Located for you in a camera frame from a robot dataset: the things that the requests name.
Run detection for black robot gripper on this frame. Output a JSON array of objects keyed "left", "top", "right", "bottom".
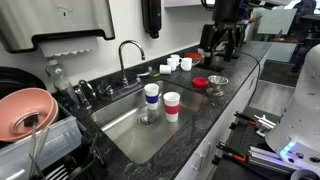
[{"left": 199, "top": 0, "right": 250, "bottom": 66}]

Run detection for red small bowl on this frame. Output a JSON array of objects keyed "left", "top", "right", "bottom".
[{"left": 192, "top": 76, "right": 210, "bottom": 89}]

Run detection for black rubber mat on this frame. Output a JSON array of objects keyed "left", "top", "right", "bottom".
[{"left": 194, "top": 62, "right": 226, "bottom": 73}]

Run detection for orange red bowl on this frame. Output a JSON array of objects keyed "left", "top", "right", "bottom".
[{"left": 184, "top": 52, "right": 204, "bottom": 65}]

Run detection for white ceramic mug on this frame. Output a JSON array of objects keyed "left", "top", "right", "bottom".
[
  {"left": 166, "top": 57, "right": 178, "bottom": 72},
  {"left": 179, "top": 57, "right": 194, "bottom": 72},
  {"left": 170, "top": 53, "right": 183, "bottom": 66}
]

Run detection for stainless steel funnel dripper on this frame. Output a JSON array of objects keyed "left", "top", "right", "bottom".
[{"left": 205, "top": 74, "right": 230, "bottom": 98}]

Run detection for frosted glass panel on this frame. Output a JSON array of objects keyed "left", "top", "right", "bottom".
[{"left": 256, "top": 7, "right": 298, "bottom": 36}]

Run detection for black orange bar clamp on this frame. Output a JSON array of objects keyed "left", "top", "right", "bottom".
[
  {"left": 211, "top": 142, "right": 248, "bottom": 166},
  {"left": 228, "top": 110, "right": 258, "bottom": 131}
]

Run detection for white cup with red band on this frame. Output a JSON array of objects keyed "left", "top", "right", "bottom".
[{"left": 162, "top": 91, "right": 181, "bottom": 123}]

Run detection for white cup with blue band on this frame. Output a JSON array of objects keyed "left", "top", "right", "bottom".
[{"left": 143, "top": 83, "right": 160, "bottom": 111}]

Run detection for person in dark clothes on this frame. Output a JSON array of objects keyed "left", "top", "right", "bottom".
[{"left": 287, "top": 0, "right": 318, "bottom": 78}]

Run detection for chrome gooseneck faucet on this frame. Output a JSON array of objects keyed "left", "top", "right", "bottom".
[{"left": 106, "top": 39, "right": 154, "bottom": 98}]

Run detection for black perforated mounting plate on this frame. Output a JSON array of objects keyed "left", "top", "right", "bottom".
[{"left": 225, "top": 122, "right": 272, "bottom": 160}]

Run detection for metal sink drain strainer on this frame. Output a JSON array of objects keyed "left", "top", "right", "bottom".
[{"left": 137, "top": 112, "right": 157, "bottom": 127}]

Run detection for stainless steel sink basin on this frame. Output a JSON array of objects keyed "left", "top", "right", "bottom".
[{"left": 90, "top": 79, "right": 209, "bottom": 165}]

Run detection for chrome side tap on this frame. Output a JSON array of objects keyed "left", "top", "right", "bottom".
[{"left": 73, "top": 79, "right": 98, "bottom": 110}]

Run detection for white paper towel sheet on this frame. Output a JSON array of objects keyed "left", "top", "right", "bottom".
[{"left": 39, "top": 35, "right": 100, "bottom": 58}]

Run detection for clear plastic water bottle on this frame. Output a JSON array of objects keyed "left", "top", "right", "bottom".
[{"left": 45, "top": 58, "right": 78, "bottom": 111}]

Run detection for steel paper towel dispenser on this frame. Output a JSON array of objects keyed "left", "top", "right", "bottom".
[{"left": 0, "top": 0, "right": 116, "bottom": 54}]

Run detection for black dish rack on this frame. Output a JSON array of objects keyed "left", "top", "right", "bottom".
[{"left": 39, "top": 129, "right": 109, "bottom": 180}]

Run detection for clear plastic storage bin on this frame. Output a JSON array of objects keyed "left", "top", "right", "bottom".
[{"left": 0, "top": 115, "right": 83, "bottom": 180}]

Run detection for pink plastic bowl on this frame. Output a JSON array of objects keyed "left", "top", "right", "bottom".
[{"left": 0, "top": 87, "right": 60, "bottom": 143}]

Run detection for black frying pan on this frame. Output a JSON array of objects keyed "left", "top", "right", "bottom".
[{"left": 0, "top": 66, "right": 48, "bottom": 100}]

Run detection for silver cabinet handle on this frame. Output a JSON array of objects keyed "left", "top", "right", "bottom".
[
  {"left": 201, "top": 139, "right": 213, "bottom": 158},
  {"left": 246, "top": 75, "right": 257, "bottom": 91},
  {"left": 191, "top": 150, "right": 207, "bottom": 172}
]

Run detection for white handleless cup lying sideways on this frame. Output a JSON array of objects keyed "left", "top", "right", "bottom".
[{"left": 158, "top": 64, "right": 173, "bottom": 75}]

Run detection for black wall soap dispenser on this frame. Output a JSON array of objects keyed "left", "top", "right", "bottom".
[{"left": 140, "top": 0, "right": 163, "bottom": 40}]

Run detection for silver metal bracket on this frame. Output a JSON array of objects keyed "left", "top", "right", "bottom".
[{"left": 253, "top": 114, "right": 277, "bottom": 138}]

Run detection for aluminium extrusion rail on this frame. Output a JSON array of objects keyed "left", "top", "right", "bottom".
[{"left": 248, "top": 145, "right": 296, "bottom": 176}]

